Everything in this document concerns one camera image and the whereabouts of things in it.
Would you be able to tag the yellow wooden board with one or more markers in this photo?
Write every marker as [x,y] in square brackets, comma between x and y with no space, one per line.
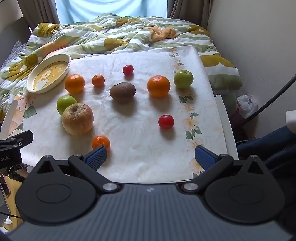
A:
[12,208]

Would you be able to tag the red cherry tomato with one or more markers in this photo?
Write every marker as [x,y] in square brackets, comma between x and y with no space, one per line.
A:
[128,70]
[166,121]

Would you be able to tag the white cloth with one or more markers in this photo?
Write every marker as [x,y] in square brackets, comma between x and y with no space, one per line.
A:
[291,120]

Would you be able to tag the large orange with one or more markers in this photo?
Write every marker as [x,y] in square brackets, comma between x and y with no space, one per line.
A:
[158,86]
[74,83]

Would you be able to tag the green striped flower blanket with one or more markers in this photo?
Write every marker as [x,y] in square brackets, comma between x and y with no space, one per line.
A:
[115,34]

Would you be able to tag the cream bowl with duck print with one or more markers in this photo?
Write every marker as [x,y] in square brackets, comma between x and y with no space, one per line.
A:
[46,76]

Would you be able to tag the white plastic bag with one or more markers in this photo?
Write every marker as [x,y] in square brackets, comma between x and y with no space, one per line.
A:
[247,105]

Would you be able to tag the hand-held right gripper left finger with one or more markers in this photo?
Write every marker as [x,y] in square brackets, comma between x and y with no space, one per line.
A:
[97,158]

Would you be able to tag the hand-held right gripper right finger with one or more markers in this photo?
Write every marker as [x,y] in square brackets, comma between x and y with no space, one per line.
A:
[204,158]

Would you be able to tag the light blue window cloth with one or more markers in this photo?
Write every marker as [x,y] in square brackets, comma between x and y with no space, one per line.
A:
[111,8]

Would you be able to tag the brown curtain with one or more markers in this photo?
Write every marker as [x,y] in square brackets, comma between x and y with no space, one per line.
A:
[39,11]
[189,11]

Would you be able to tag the large yellow-red apple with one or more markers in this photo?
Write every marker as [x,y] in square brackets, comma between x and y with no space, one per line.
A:
[77,119]

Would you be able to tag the brown kiwi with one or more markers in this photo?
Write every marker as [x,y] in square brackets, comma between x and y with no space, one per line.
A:
[122,92]

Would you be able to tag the green apple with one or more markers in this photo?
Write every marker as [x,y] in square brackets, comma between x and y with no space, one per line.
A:
[66,102]
[183,79]

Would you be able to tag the grey patterned pillow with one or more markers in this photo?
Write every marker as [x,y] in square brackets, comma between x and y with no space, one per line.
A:
[16,52]

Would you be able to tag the small mandarin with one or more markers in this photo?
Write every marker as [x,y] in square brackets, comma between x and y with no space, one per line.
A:
[98,80]
[99,141]

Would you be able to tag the person's leg in blue jeans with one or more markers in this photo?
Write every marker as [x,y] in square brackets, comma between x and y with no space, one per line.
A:
[266,143]

